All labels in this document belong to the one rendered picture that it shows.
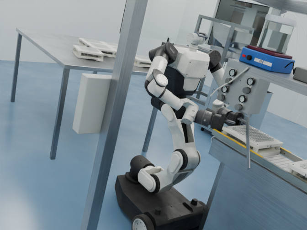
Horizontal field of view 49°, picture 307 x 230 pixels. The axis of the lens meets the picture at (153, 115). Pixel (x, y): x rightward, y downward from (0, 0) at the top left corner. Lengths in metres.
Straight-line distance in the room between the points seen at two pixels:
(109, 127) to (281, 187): 0.85
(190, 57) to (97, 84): 0.87
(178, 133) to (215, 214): 0.58
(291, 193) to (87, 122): 0.98
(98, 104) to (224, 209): 0.97
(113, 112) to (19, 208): 1.28
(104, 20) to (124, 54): 5.73
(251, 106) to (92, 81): 0.80
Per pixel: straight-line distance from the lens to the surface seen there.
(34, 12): 6.37
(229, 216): 2.01
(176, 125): 2.25
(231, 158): 1.87
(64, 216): 2.50
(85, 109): 1.48
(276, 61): 1.77
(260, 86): 1.75
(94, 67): 2.94
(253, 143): 1.81
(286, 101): 7.10
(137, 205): 2.45
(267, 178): 1.77
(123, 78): 1.44
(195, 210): 2.54
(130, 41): 1.41
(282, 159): 1.96
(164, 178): 2.42
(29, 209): 2.54
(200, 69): 2.25
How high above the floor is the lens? 1.51
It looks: 18 degrees down
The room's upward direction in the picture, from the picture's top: 14 degrees clockwise
